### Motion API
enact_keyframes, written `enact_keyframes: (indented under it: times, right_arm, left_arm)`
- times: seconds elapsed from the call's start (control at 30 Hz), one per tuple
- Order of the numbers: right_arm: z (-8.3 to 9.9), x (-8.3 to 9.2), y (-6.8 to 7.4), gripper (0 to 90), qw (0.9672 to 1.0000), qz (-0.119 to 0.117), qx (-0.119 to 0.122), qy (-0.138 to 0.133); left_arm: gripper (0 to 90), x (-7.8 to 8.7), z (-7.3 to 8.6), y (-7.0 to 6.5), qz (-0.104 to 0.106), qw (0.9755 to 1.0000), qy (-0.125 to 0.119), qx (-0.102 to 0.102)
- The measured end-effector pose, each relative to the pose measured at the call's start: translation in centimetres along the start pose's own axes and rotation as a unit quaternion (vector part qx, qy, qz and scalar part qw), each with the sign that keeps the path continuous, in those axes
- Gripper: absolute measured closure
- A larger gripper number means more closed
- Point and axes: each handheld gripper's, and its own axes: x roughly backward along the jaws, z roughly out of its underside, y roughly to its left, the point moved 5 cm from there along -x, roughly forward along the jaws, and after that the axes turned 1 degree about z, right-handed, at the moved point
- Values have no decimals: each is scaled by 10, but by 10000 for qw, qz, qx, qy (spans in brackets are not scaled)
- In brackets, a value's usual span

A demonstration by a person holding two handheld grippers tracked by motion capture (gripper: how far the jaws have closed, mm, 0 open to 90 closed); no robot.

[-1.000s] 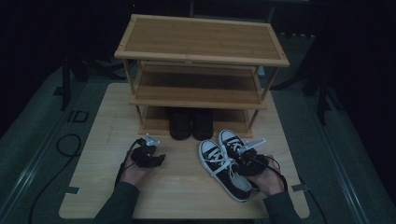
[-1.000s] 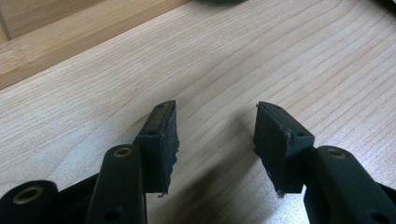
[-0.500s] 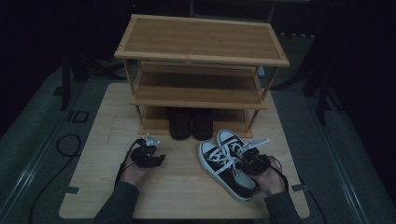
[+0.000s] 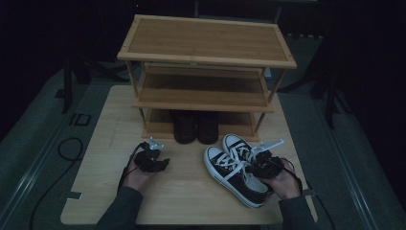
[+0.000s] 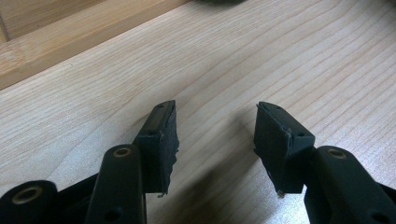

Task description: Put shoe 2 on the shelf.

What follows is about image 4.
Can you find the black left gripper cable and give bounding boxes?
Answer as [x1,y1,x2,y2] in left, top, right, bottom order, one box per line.
[29,137,151,230]

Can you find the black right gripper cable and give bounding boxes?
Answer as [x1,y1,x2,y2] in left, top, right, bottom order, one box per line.
[280,156,337,230]

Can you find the person's left hand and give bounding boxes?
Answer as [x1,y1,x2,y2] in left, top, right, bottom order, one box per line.
[122,155,155,195]

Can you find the person's right hand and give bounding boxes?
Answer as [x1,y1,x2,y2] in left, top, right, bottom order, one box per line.
[260,158,303,201]

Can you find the black metal stand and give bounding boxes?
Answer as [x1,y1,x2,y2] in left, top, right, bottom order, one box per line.
[53,55,129,115]
[277,71,352,129]

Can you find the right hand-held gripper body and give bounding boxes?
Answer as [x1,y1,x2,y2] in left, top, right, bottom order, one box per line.
[250,138,285,180]

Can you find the black white canvas sneaker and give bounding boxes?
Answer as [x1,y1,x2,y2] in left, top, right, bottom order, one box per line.
[203,145,270,210]
[221,132,257,162]

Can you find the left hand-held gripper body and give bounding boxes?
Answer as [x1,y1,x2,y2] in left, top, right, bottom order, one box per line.
[133,136,167,173]

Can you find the wooden shoe rack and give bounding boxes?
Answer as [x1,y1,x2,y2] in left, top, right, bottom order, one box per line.
[116,13,298,143]

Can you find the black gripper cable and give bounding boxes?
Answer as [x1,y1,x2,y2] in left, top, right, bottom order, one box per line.
[29,137,151,230]
[280,156,337,230]

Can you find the black leather shoe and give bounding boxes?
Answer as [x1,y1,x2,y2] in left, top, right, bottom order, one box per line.
[172,109,198,146]
[196,110,220,146]

